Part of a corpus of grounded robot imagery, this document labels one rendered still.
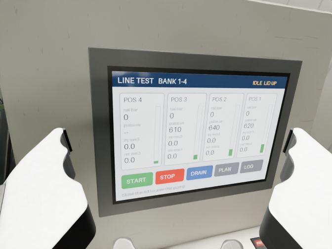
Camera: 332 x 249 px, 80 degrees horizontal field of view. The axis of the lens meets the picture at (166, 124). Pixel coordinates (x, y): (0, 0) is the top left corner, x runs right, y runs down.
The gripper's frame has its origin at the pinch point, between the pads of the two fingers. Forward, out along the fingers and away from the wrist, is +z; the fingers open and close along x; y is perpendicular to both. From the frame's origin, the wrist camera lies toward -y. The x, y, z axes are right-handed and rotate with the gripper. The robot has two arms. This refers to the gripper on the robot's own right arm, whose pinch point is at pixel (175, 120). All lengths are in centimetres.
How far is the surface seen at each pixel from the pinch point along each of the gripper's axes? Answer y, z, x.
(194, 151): 22.0, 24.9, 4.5
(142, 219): 36.9, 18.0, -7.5
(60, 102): 7.5, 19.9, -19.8
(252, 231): 51, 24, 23
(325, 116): 48, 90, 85
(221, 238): 50, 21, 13
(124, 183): 25.9, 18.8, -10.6
